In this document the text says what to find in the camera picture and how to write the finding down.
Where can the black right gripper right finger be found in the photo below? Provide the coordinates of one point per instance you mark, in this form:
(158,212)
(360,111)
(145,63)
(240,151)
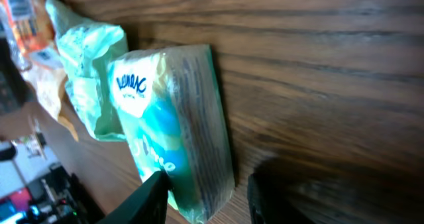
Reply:
(267,206)

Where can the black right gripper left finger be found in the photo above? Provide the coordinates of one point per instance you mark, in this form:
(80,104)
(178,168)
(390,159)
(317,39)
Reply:
(146,205)

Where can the small teal white pack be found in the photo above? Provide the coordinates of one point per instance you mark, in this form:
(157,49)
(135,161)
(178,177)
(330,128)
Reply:
(171,113)

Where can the brown clear snack bag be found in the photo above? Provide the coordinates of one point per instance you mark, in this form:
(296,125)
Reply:
(45,80)

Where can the teal tissue pack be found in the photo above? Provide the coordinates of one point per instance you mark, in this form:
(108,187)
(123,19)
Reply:
(86,47)

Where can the small orange box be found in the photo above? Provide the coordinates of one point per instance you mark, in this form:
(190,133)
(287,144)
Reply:
(32,29)

